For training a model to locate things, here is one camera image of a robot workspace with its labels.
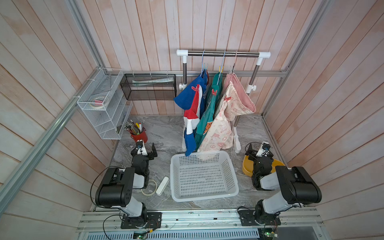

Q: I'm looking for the blue red white jacket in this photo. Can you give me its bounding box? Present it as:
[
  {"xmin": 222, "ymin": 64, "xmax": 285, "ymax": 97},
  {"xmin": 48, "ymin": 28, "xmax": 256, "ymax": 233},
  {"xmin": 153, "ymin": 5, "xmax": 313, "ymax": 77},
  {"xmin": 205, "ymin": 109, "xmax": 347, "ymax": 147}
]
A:
[{"xmin": 174, "ymin": 71, "xmax": 209, "ymax": 156}]

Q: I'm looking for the light blue hanger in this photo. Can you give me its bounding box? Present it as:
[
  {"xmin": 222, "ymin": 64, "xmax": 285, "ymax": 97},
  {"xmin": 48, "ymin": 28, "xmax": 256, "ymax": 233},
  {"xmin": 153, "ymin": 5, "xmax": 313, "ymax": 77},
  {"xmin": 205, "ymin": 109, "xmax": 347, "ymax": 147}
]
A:
[{"xmin": 200, "ymin": 50, "xmax": 207, "ymax": 78}]

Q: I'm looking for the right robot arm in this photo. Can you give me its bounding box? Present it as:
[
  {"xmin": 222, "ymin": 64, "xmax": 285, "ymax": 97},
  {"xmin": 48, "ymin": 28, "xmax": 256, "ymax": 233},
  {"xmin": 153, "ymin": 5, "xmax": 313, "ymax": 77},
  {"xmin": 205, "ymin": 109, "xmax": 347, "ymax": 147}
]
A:
[{"xmin": 237, "ymin": 143, "xmax": 322, "ymax": 226}]

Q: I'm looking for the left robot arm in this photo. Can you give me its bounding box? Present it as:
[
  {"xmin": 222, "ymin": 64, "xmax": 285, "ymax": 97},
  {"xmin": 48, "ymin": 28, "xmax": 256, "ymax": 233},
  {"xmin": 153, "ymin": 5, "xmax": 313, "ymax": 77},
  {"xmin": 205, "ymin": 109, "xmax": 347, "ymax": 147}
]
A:
[{"xmin": 95, "ymin": 141, "xmax": 162, "ymax": 232}]

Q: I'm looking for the red pencil cup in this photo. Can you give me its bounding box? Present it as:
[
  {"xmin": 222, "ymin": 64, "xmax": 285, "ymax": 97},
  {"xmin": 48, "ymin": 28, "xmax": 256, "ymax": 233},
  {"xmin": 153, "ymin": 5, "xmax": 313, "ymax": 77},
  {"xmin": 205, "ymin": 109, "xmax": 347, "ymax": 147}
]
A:
[{"xmin": 131, "ymin": 131, "xmax": 148, "ymax": 143}]

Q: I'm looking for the yellow plastic tray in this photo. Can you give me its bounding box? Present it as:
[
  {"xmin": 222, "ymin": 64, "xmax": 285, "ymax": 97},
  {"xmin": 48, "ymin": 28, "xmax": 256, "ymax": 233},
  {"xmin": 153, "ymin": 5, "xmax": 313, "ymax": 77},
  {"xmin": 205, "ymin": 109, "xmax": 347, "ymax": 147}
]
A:
[{"xmin": 242, "ymin": 156, "xmax": 285, "ymax": 177}]

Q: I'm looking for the white remote-like bar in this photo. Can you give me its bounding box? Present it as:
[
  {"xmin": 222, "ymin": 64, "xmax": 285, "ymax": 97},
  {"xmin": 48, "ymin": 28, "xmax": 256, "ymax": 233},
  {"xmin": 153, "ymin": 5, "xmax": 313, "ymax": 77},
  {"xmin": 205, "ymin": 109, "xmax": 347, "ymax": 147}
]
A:
[{"xmin": 156, "ymin": 177, "xmax": 170, "ymax": 196}]

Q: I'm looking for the cream pink print jacket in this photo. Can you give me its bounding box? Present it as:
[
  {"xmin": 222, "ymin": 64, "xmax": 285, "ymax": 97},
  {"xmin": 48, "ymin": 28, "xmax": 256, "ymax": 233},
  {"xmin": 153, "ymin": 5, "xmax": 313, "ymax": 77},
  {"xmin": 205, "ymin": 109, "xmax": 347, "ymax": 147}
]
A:
[{"xmin": 198, "ymin": 74, "xmax": 256, "ymax": 152}]

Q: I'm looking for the white plastic laundry basket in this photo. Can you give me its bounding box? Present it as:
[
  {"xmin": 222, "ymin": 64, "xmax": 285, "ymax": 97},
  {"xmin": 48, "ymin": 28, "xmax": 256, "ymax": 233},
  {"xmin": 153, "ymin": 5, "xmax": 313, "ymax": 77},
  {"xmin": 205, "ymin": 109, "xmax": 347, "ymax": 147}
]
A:
[{"xmin": 170, "ymin": 151, "xmax": 239, "ymax": 202}]

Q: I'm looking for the tape roll on shelf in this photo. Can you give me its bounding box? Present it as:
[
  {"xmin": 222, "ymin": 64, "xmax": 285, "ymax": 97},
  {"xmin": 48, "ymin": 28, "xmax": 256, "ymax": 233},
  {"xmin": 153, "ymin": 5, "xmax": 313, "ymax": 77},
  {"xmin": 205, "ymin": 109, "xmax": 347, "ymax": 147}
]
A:
[{"xmin": 89, "ymin": 96, "xmax": 109, "ymax": 110}]

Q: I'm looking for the black mesh basket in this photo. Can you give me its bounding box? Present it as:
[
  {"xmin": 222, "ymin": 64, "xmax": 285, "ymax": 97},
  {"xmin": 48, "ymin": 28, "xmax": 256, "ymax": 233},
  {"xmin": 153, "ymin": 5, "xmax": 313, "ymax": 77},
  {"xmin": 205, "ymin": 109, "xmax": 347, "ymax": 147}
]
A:
[{"xmin": 120, "ymin": 73, "xmax": 177, "ymax": 101}]

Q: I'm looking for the green jacket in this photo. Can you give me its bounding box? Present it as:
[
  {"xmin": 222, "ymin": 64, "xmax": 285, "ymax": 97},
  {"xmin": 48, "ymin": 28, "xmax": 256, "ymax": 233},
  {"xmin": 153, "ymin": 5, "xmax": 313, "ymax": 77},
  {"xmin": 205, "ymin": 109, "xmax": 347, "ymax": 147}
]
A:
[{"xmin": 195, "ymin": 73, "xmax": 223, "ymax": 150}]

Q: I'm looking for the white clothes rack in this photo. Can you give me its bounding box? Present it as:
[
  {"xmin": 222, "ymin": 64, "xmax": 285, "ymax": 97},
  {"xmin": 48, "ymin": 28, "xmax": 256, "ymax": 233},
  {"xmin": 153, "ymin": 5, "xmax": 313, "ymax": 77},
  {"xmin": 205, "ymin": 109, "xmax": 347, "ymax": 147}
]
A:
[{"xmin": 176, "ymin": 49, "xmax": 271, "ymax": 154}]

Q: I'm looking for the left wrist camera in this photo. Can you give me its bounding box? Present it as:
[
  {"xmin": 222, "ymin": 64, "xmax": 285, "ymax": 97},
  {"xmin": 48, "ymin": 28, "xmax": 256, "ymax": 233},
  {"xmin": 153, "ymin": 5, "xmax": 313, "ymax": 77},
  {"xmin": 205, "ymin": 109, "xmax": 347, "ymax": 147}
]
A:
[{"xmin": 135, "ymin": 140, "xmax": 148, "ymax": 156}]

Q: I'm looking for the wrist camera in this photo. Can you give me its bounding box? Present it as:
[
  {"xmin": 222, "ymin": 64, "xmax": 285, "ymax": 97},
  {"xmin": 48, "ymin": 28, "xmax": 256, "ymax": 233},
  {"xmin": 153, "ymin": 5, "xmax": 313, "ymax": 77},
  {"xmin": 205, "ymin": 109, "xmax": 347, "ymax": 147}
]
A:
[
  {"xmin": 135, "ymin": 140, "xmax": 148, "ymax": 156},
  {"xmin": 257, "ymin": 142, "xmax": 271, "ymax": 157}
]

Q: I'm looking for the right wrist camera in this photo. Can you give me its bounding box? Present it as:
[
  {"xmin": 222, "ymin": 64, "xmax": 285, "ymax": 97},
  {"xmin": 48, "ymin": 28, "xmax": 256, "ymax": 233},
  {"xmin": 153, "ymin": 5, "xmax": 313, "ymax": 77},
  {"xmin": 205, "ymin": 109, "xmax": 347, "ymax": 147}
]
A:
[{"xmin": 257, "ymin": 142, "xmax": 271, "ymax": 157}]

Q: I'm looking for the clear tape ring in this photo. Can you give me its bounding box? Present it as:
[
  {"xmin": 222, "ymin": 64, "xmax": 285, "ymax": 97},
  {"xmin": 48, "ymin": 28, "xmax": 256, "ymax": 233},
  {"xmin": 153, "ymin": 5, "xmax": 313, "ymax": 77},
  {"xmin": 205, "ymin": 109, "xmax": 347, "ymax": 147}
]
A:
[{"xmin": 140, "ymin": 179, "xmax": 158, "ymax": 197}]

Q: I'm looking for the white wire shelf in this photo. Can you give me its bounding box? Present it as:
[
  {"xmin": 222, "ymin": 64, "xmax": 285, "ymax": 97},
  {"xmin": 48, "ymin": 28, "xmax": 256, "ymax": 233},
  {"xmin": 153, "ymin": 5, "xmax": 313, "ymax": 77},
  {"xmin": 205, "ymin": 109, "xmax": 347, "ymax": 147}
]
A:
[{"xmin": 78, "ymin": 68, "xmax": 132, "ymax": 140}]

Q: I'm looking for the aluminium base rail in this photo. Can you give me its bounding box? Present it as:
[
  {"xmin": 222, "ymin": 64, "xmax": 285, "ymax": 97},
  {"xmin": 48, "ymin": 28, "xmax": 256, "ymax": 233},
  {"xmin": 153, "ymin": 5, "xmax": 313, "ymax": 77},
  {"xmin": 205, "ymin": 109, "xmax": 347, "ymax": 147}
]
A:
[{"xmin": 75, "ymin": 207, "xmax": 331, "ymax": 240}]

